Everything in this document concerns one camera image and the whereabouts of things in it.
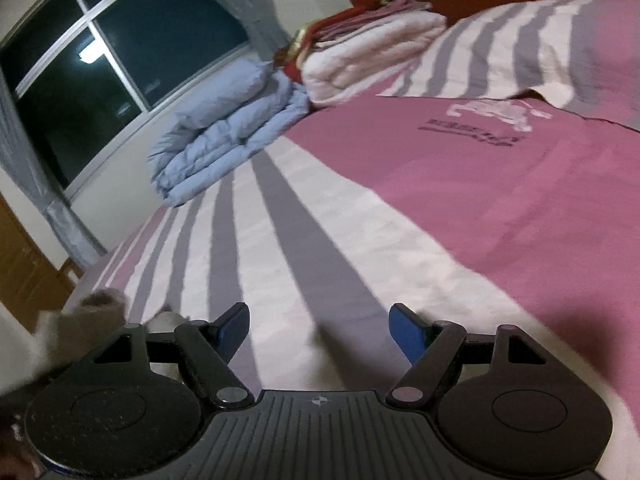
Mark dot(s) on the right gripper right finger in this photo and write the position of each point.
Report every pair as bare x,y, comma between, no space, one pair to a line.
432,351

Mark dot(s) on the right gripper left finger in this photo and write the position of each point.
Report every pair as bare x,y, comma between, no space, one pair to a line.
206,349

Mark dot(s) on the grey pants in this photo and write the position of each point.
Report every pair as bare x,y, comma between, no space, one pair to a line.
65,337

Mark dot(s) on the striped purple pink bedsheet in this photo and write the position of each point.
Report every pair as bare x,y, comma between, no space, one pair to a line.
479,213

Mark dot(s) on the brown wooden door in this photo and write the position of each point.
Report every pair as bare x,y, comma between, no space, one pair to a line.
29,283

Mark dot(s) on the folded light blue duvet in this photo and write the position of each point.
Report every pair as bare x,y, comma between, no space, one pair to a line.
246,107

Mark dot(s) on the left grey curtain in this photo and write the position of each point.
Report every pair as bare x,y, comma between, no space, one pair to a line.
20,161

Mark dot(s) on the folded white blanket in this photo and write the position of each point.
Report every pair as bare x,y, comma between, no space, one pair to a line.
341,68

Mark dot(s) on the folded red cloth stack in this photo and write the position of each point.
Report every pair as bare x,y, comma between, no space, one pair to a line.
292,57

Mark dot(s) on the striped pillow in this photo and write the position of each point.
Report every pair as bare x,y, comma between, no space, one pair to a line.
578,55

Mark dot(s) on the window with white frame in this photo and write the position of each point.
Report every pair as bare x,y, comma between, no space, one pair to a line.
87,74

